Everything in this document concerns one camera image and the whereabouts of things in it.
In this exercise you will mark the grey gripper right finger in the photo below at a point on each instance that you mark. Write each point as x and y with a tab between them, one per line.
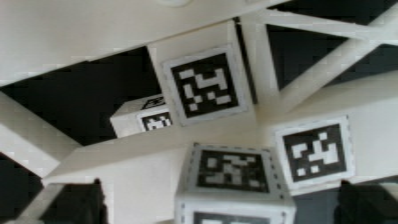
367	203

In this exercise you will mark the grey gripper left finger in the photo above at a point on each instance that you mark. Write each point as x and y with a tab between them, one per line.
68	204

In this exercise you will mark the white chair leg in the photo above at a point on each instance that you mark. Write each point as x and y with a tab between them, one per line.
232	190
141	116

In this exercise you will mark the white chair back frame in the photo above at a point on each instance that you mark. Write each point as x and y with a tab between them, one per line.
61	31

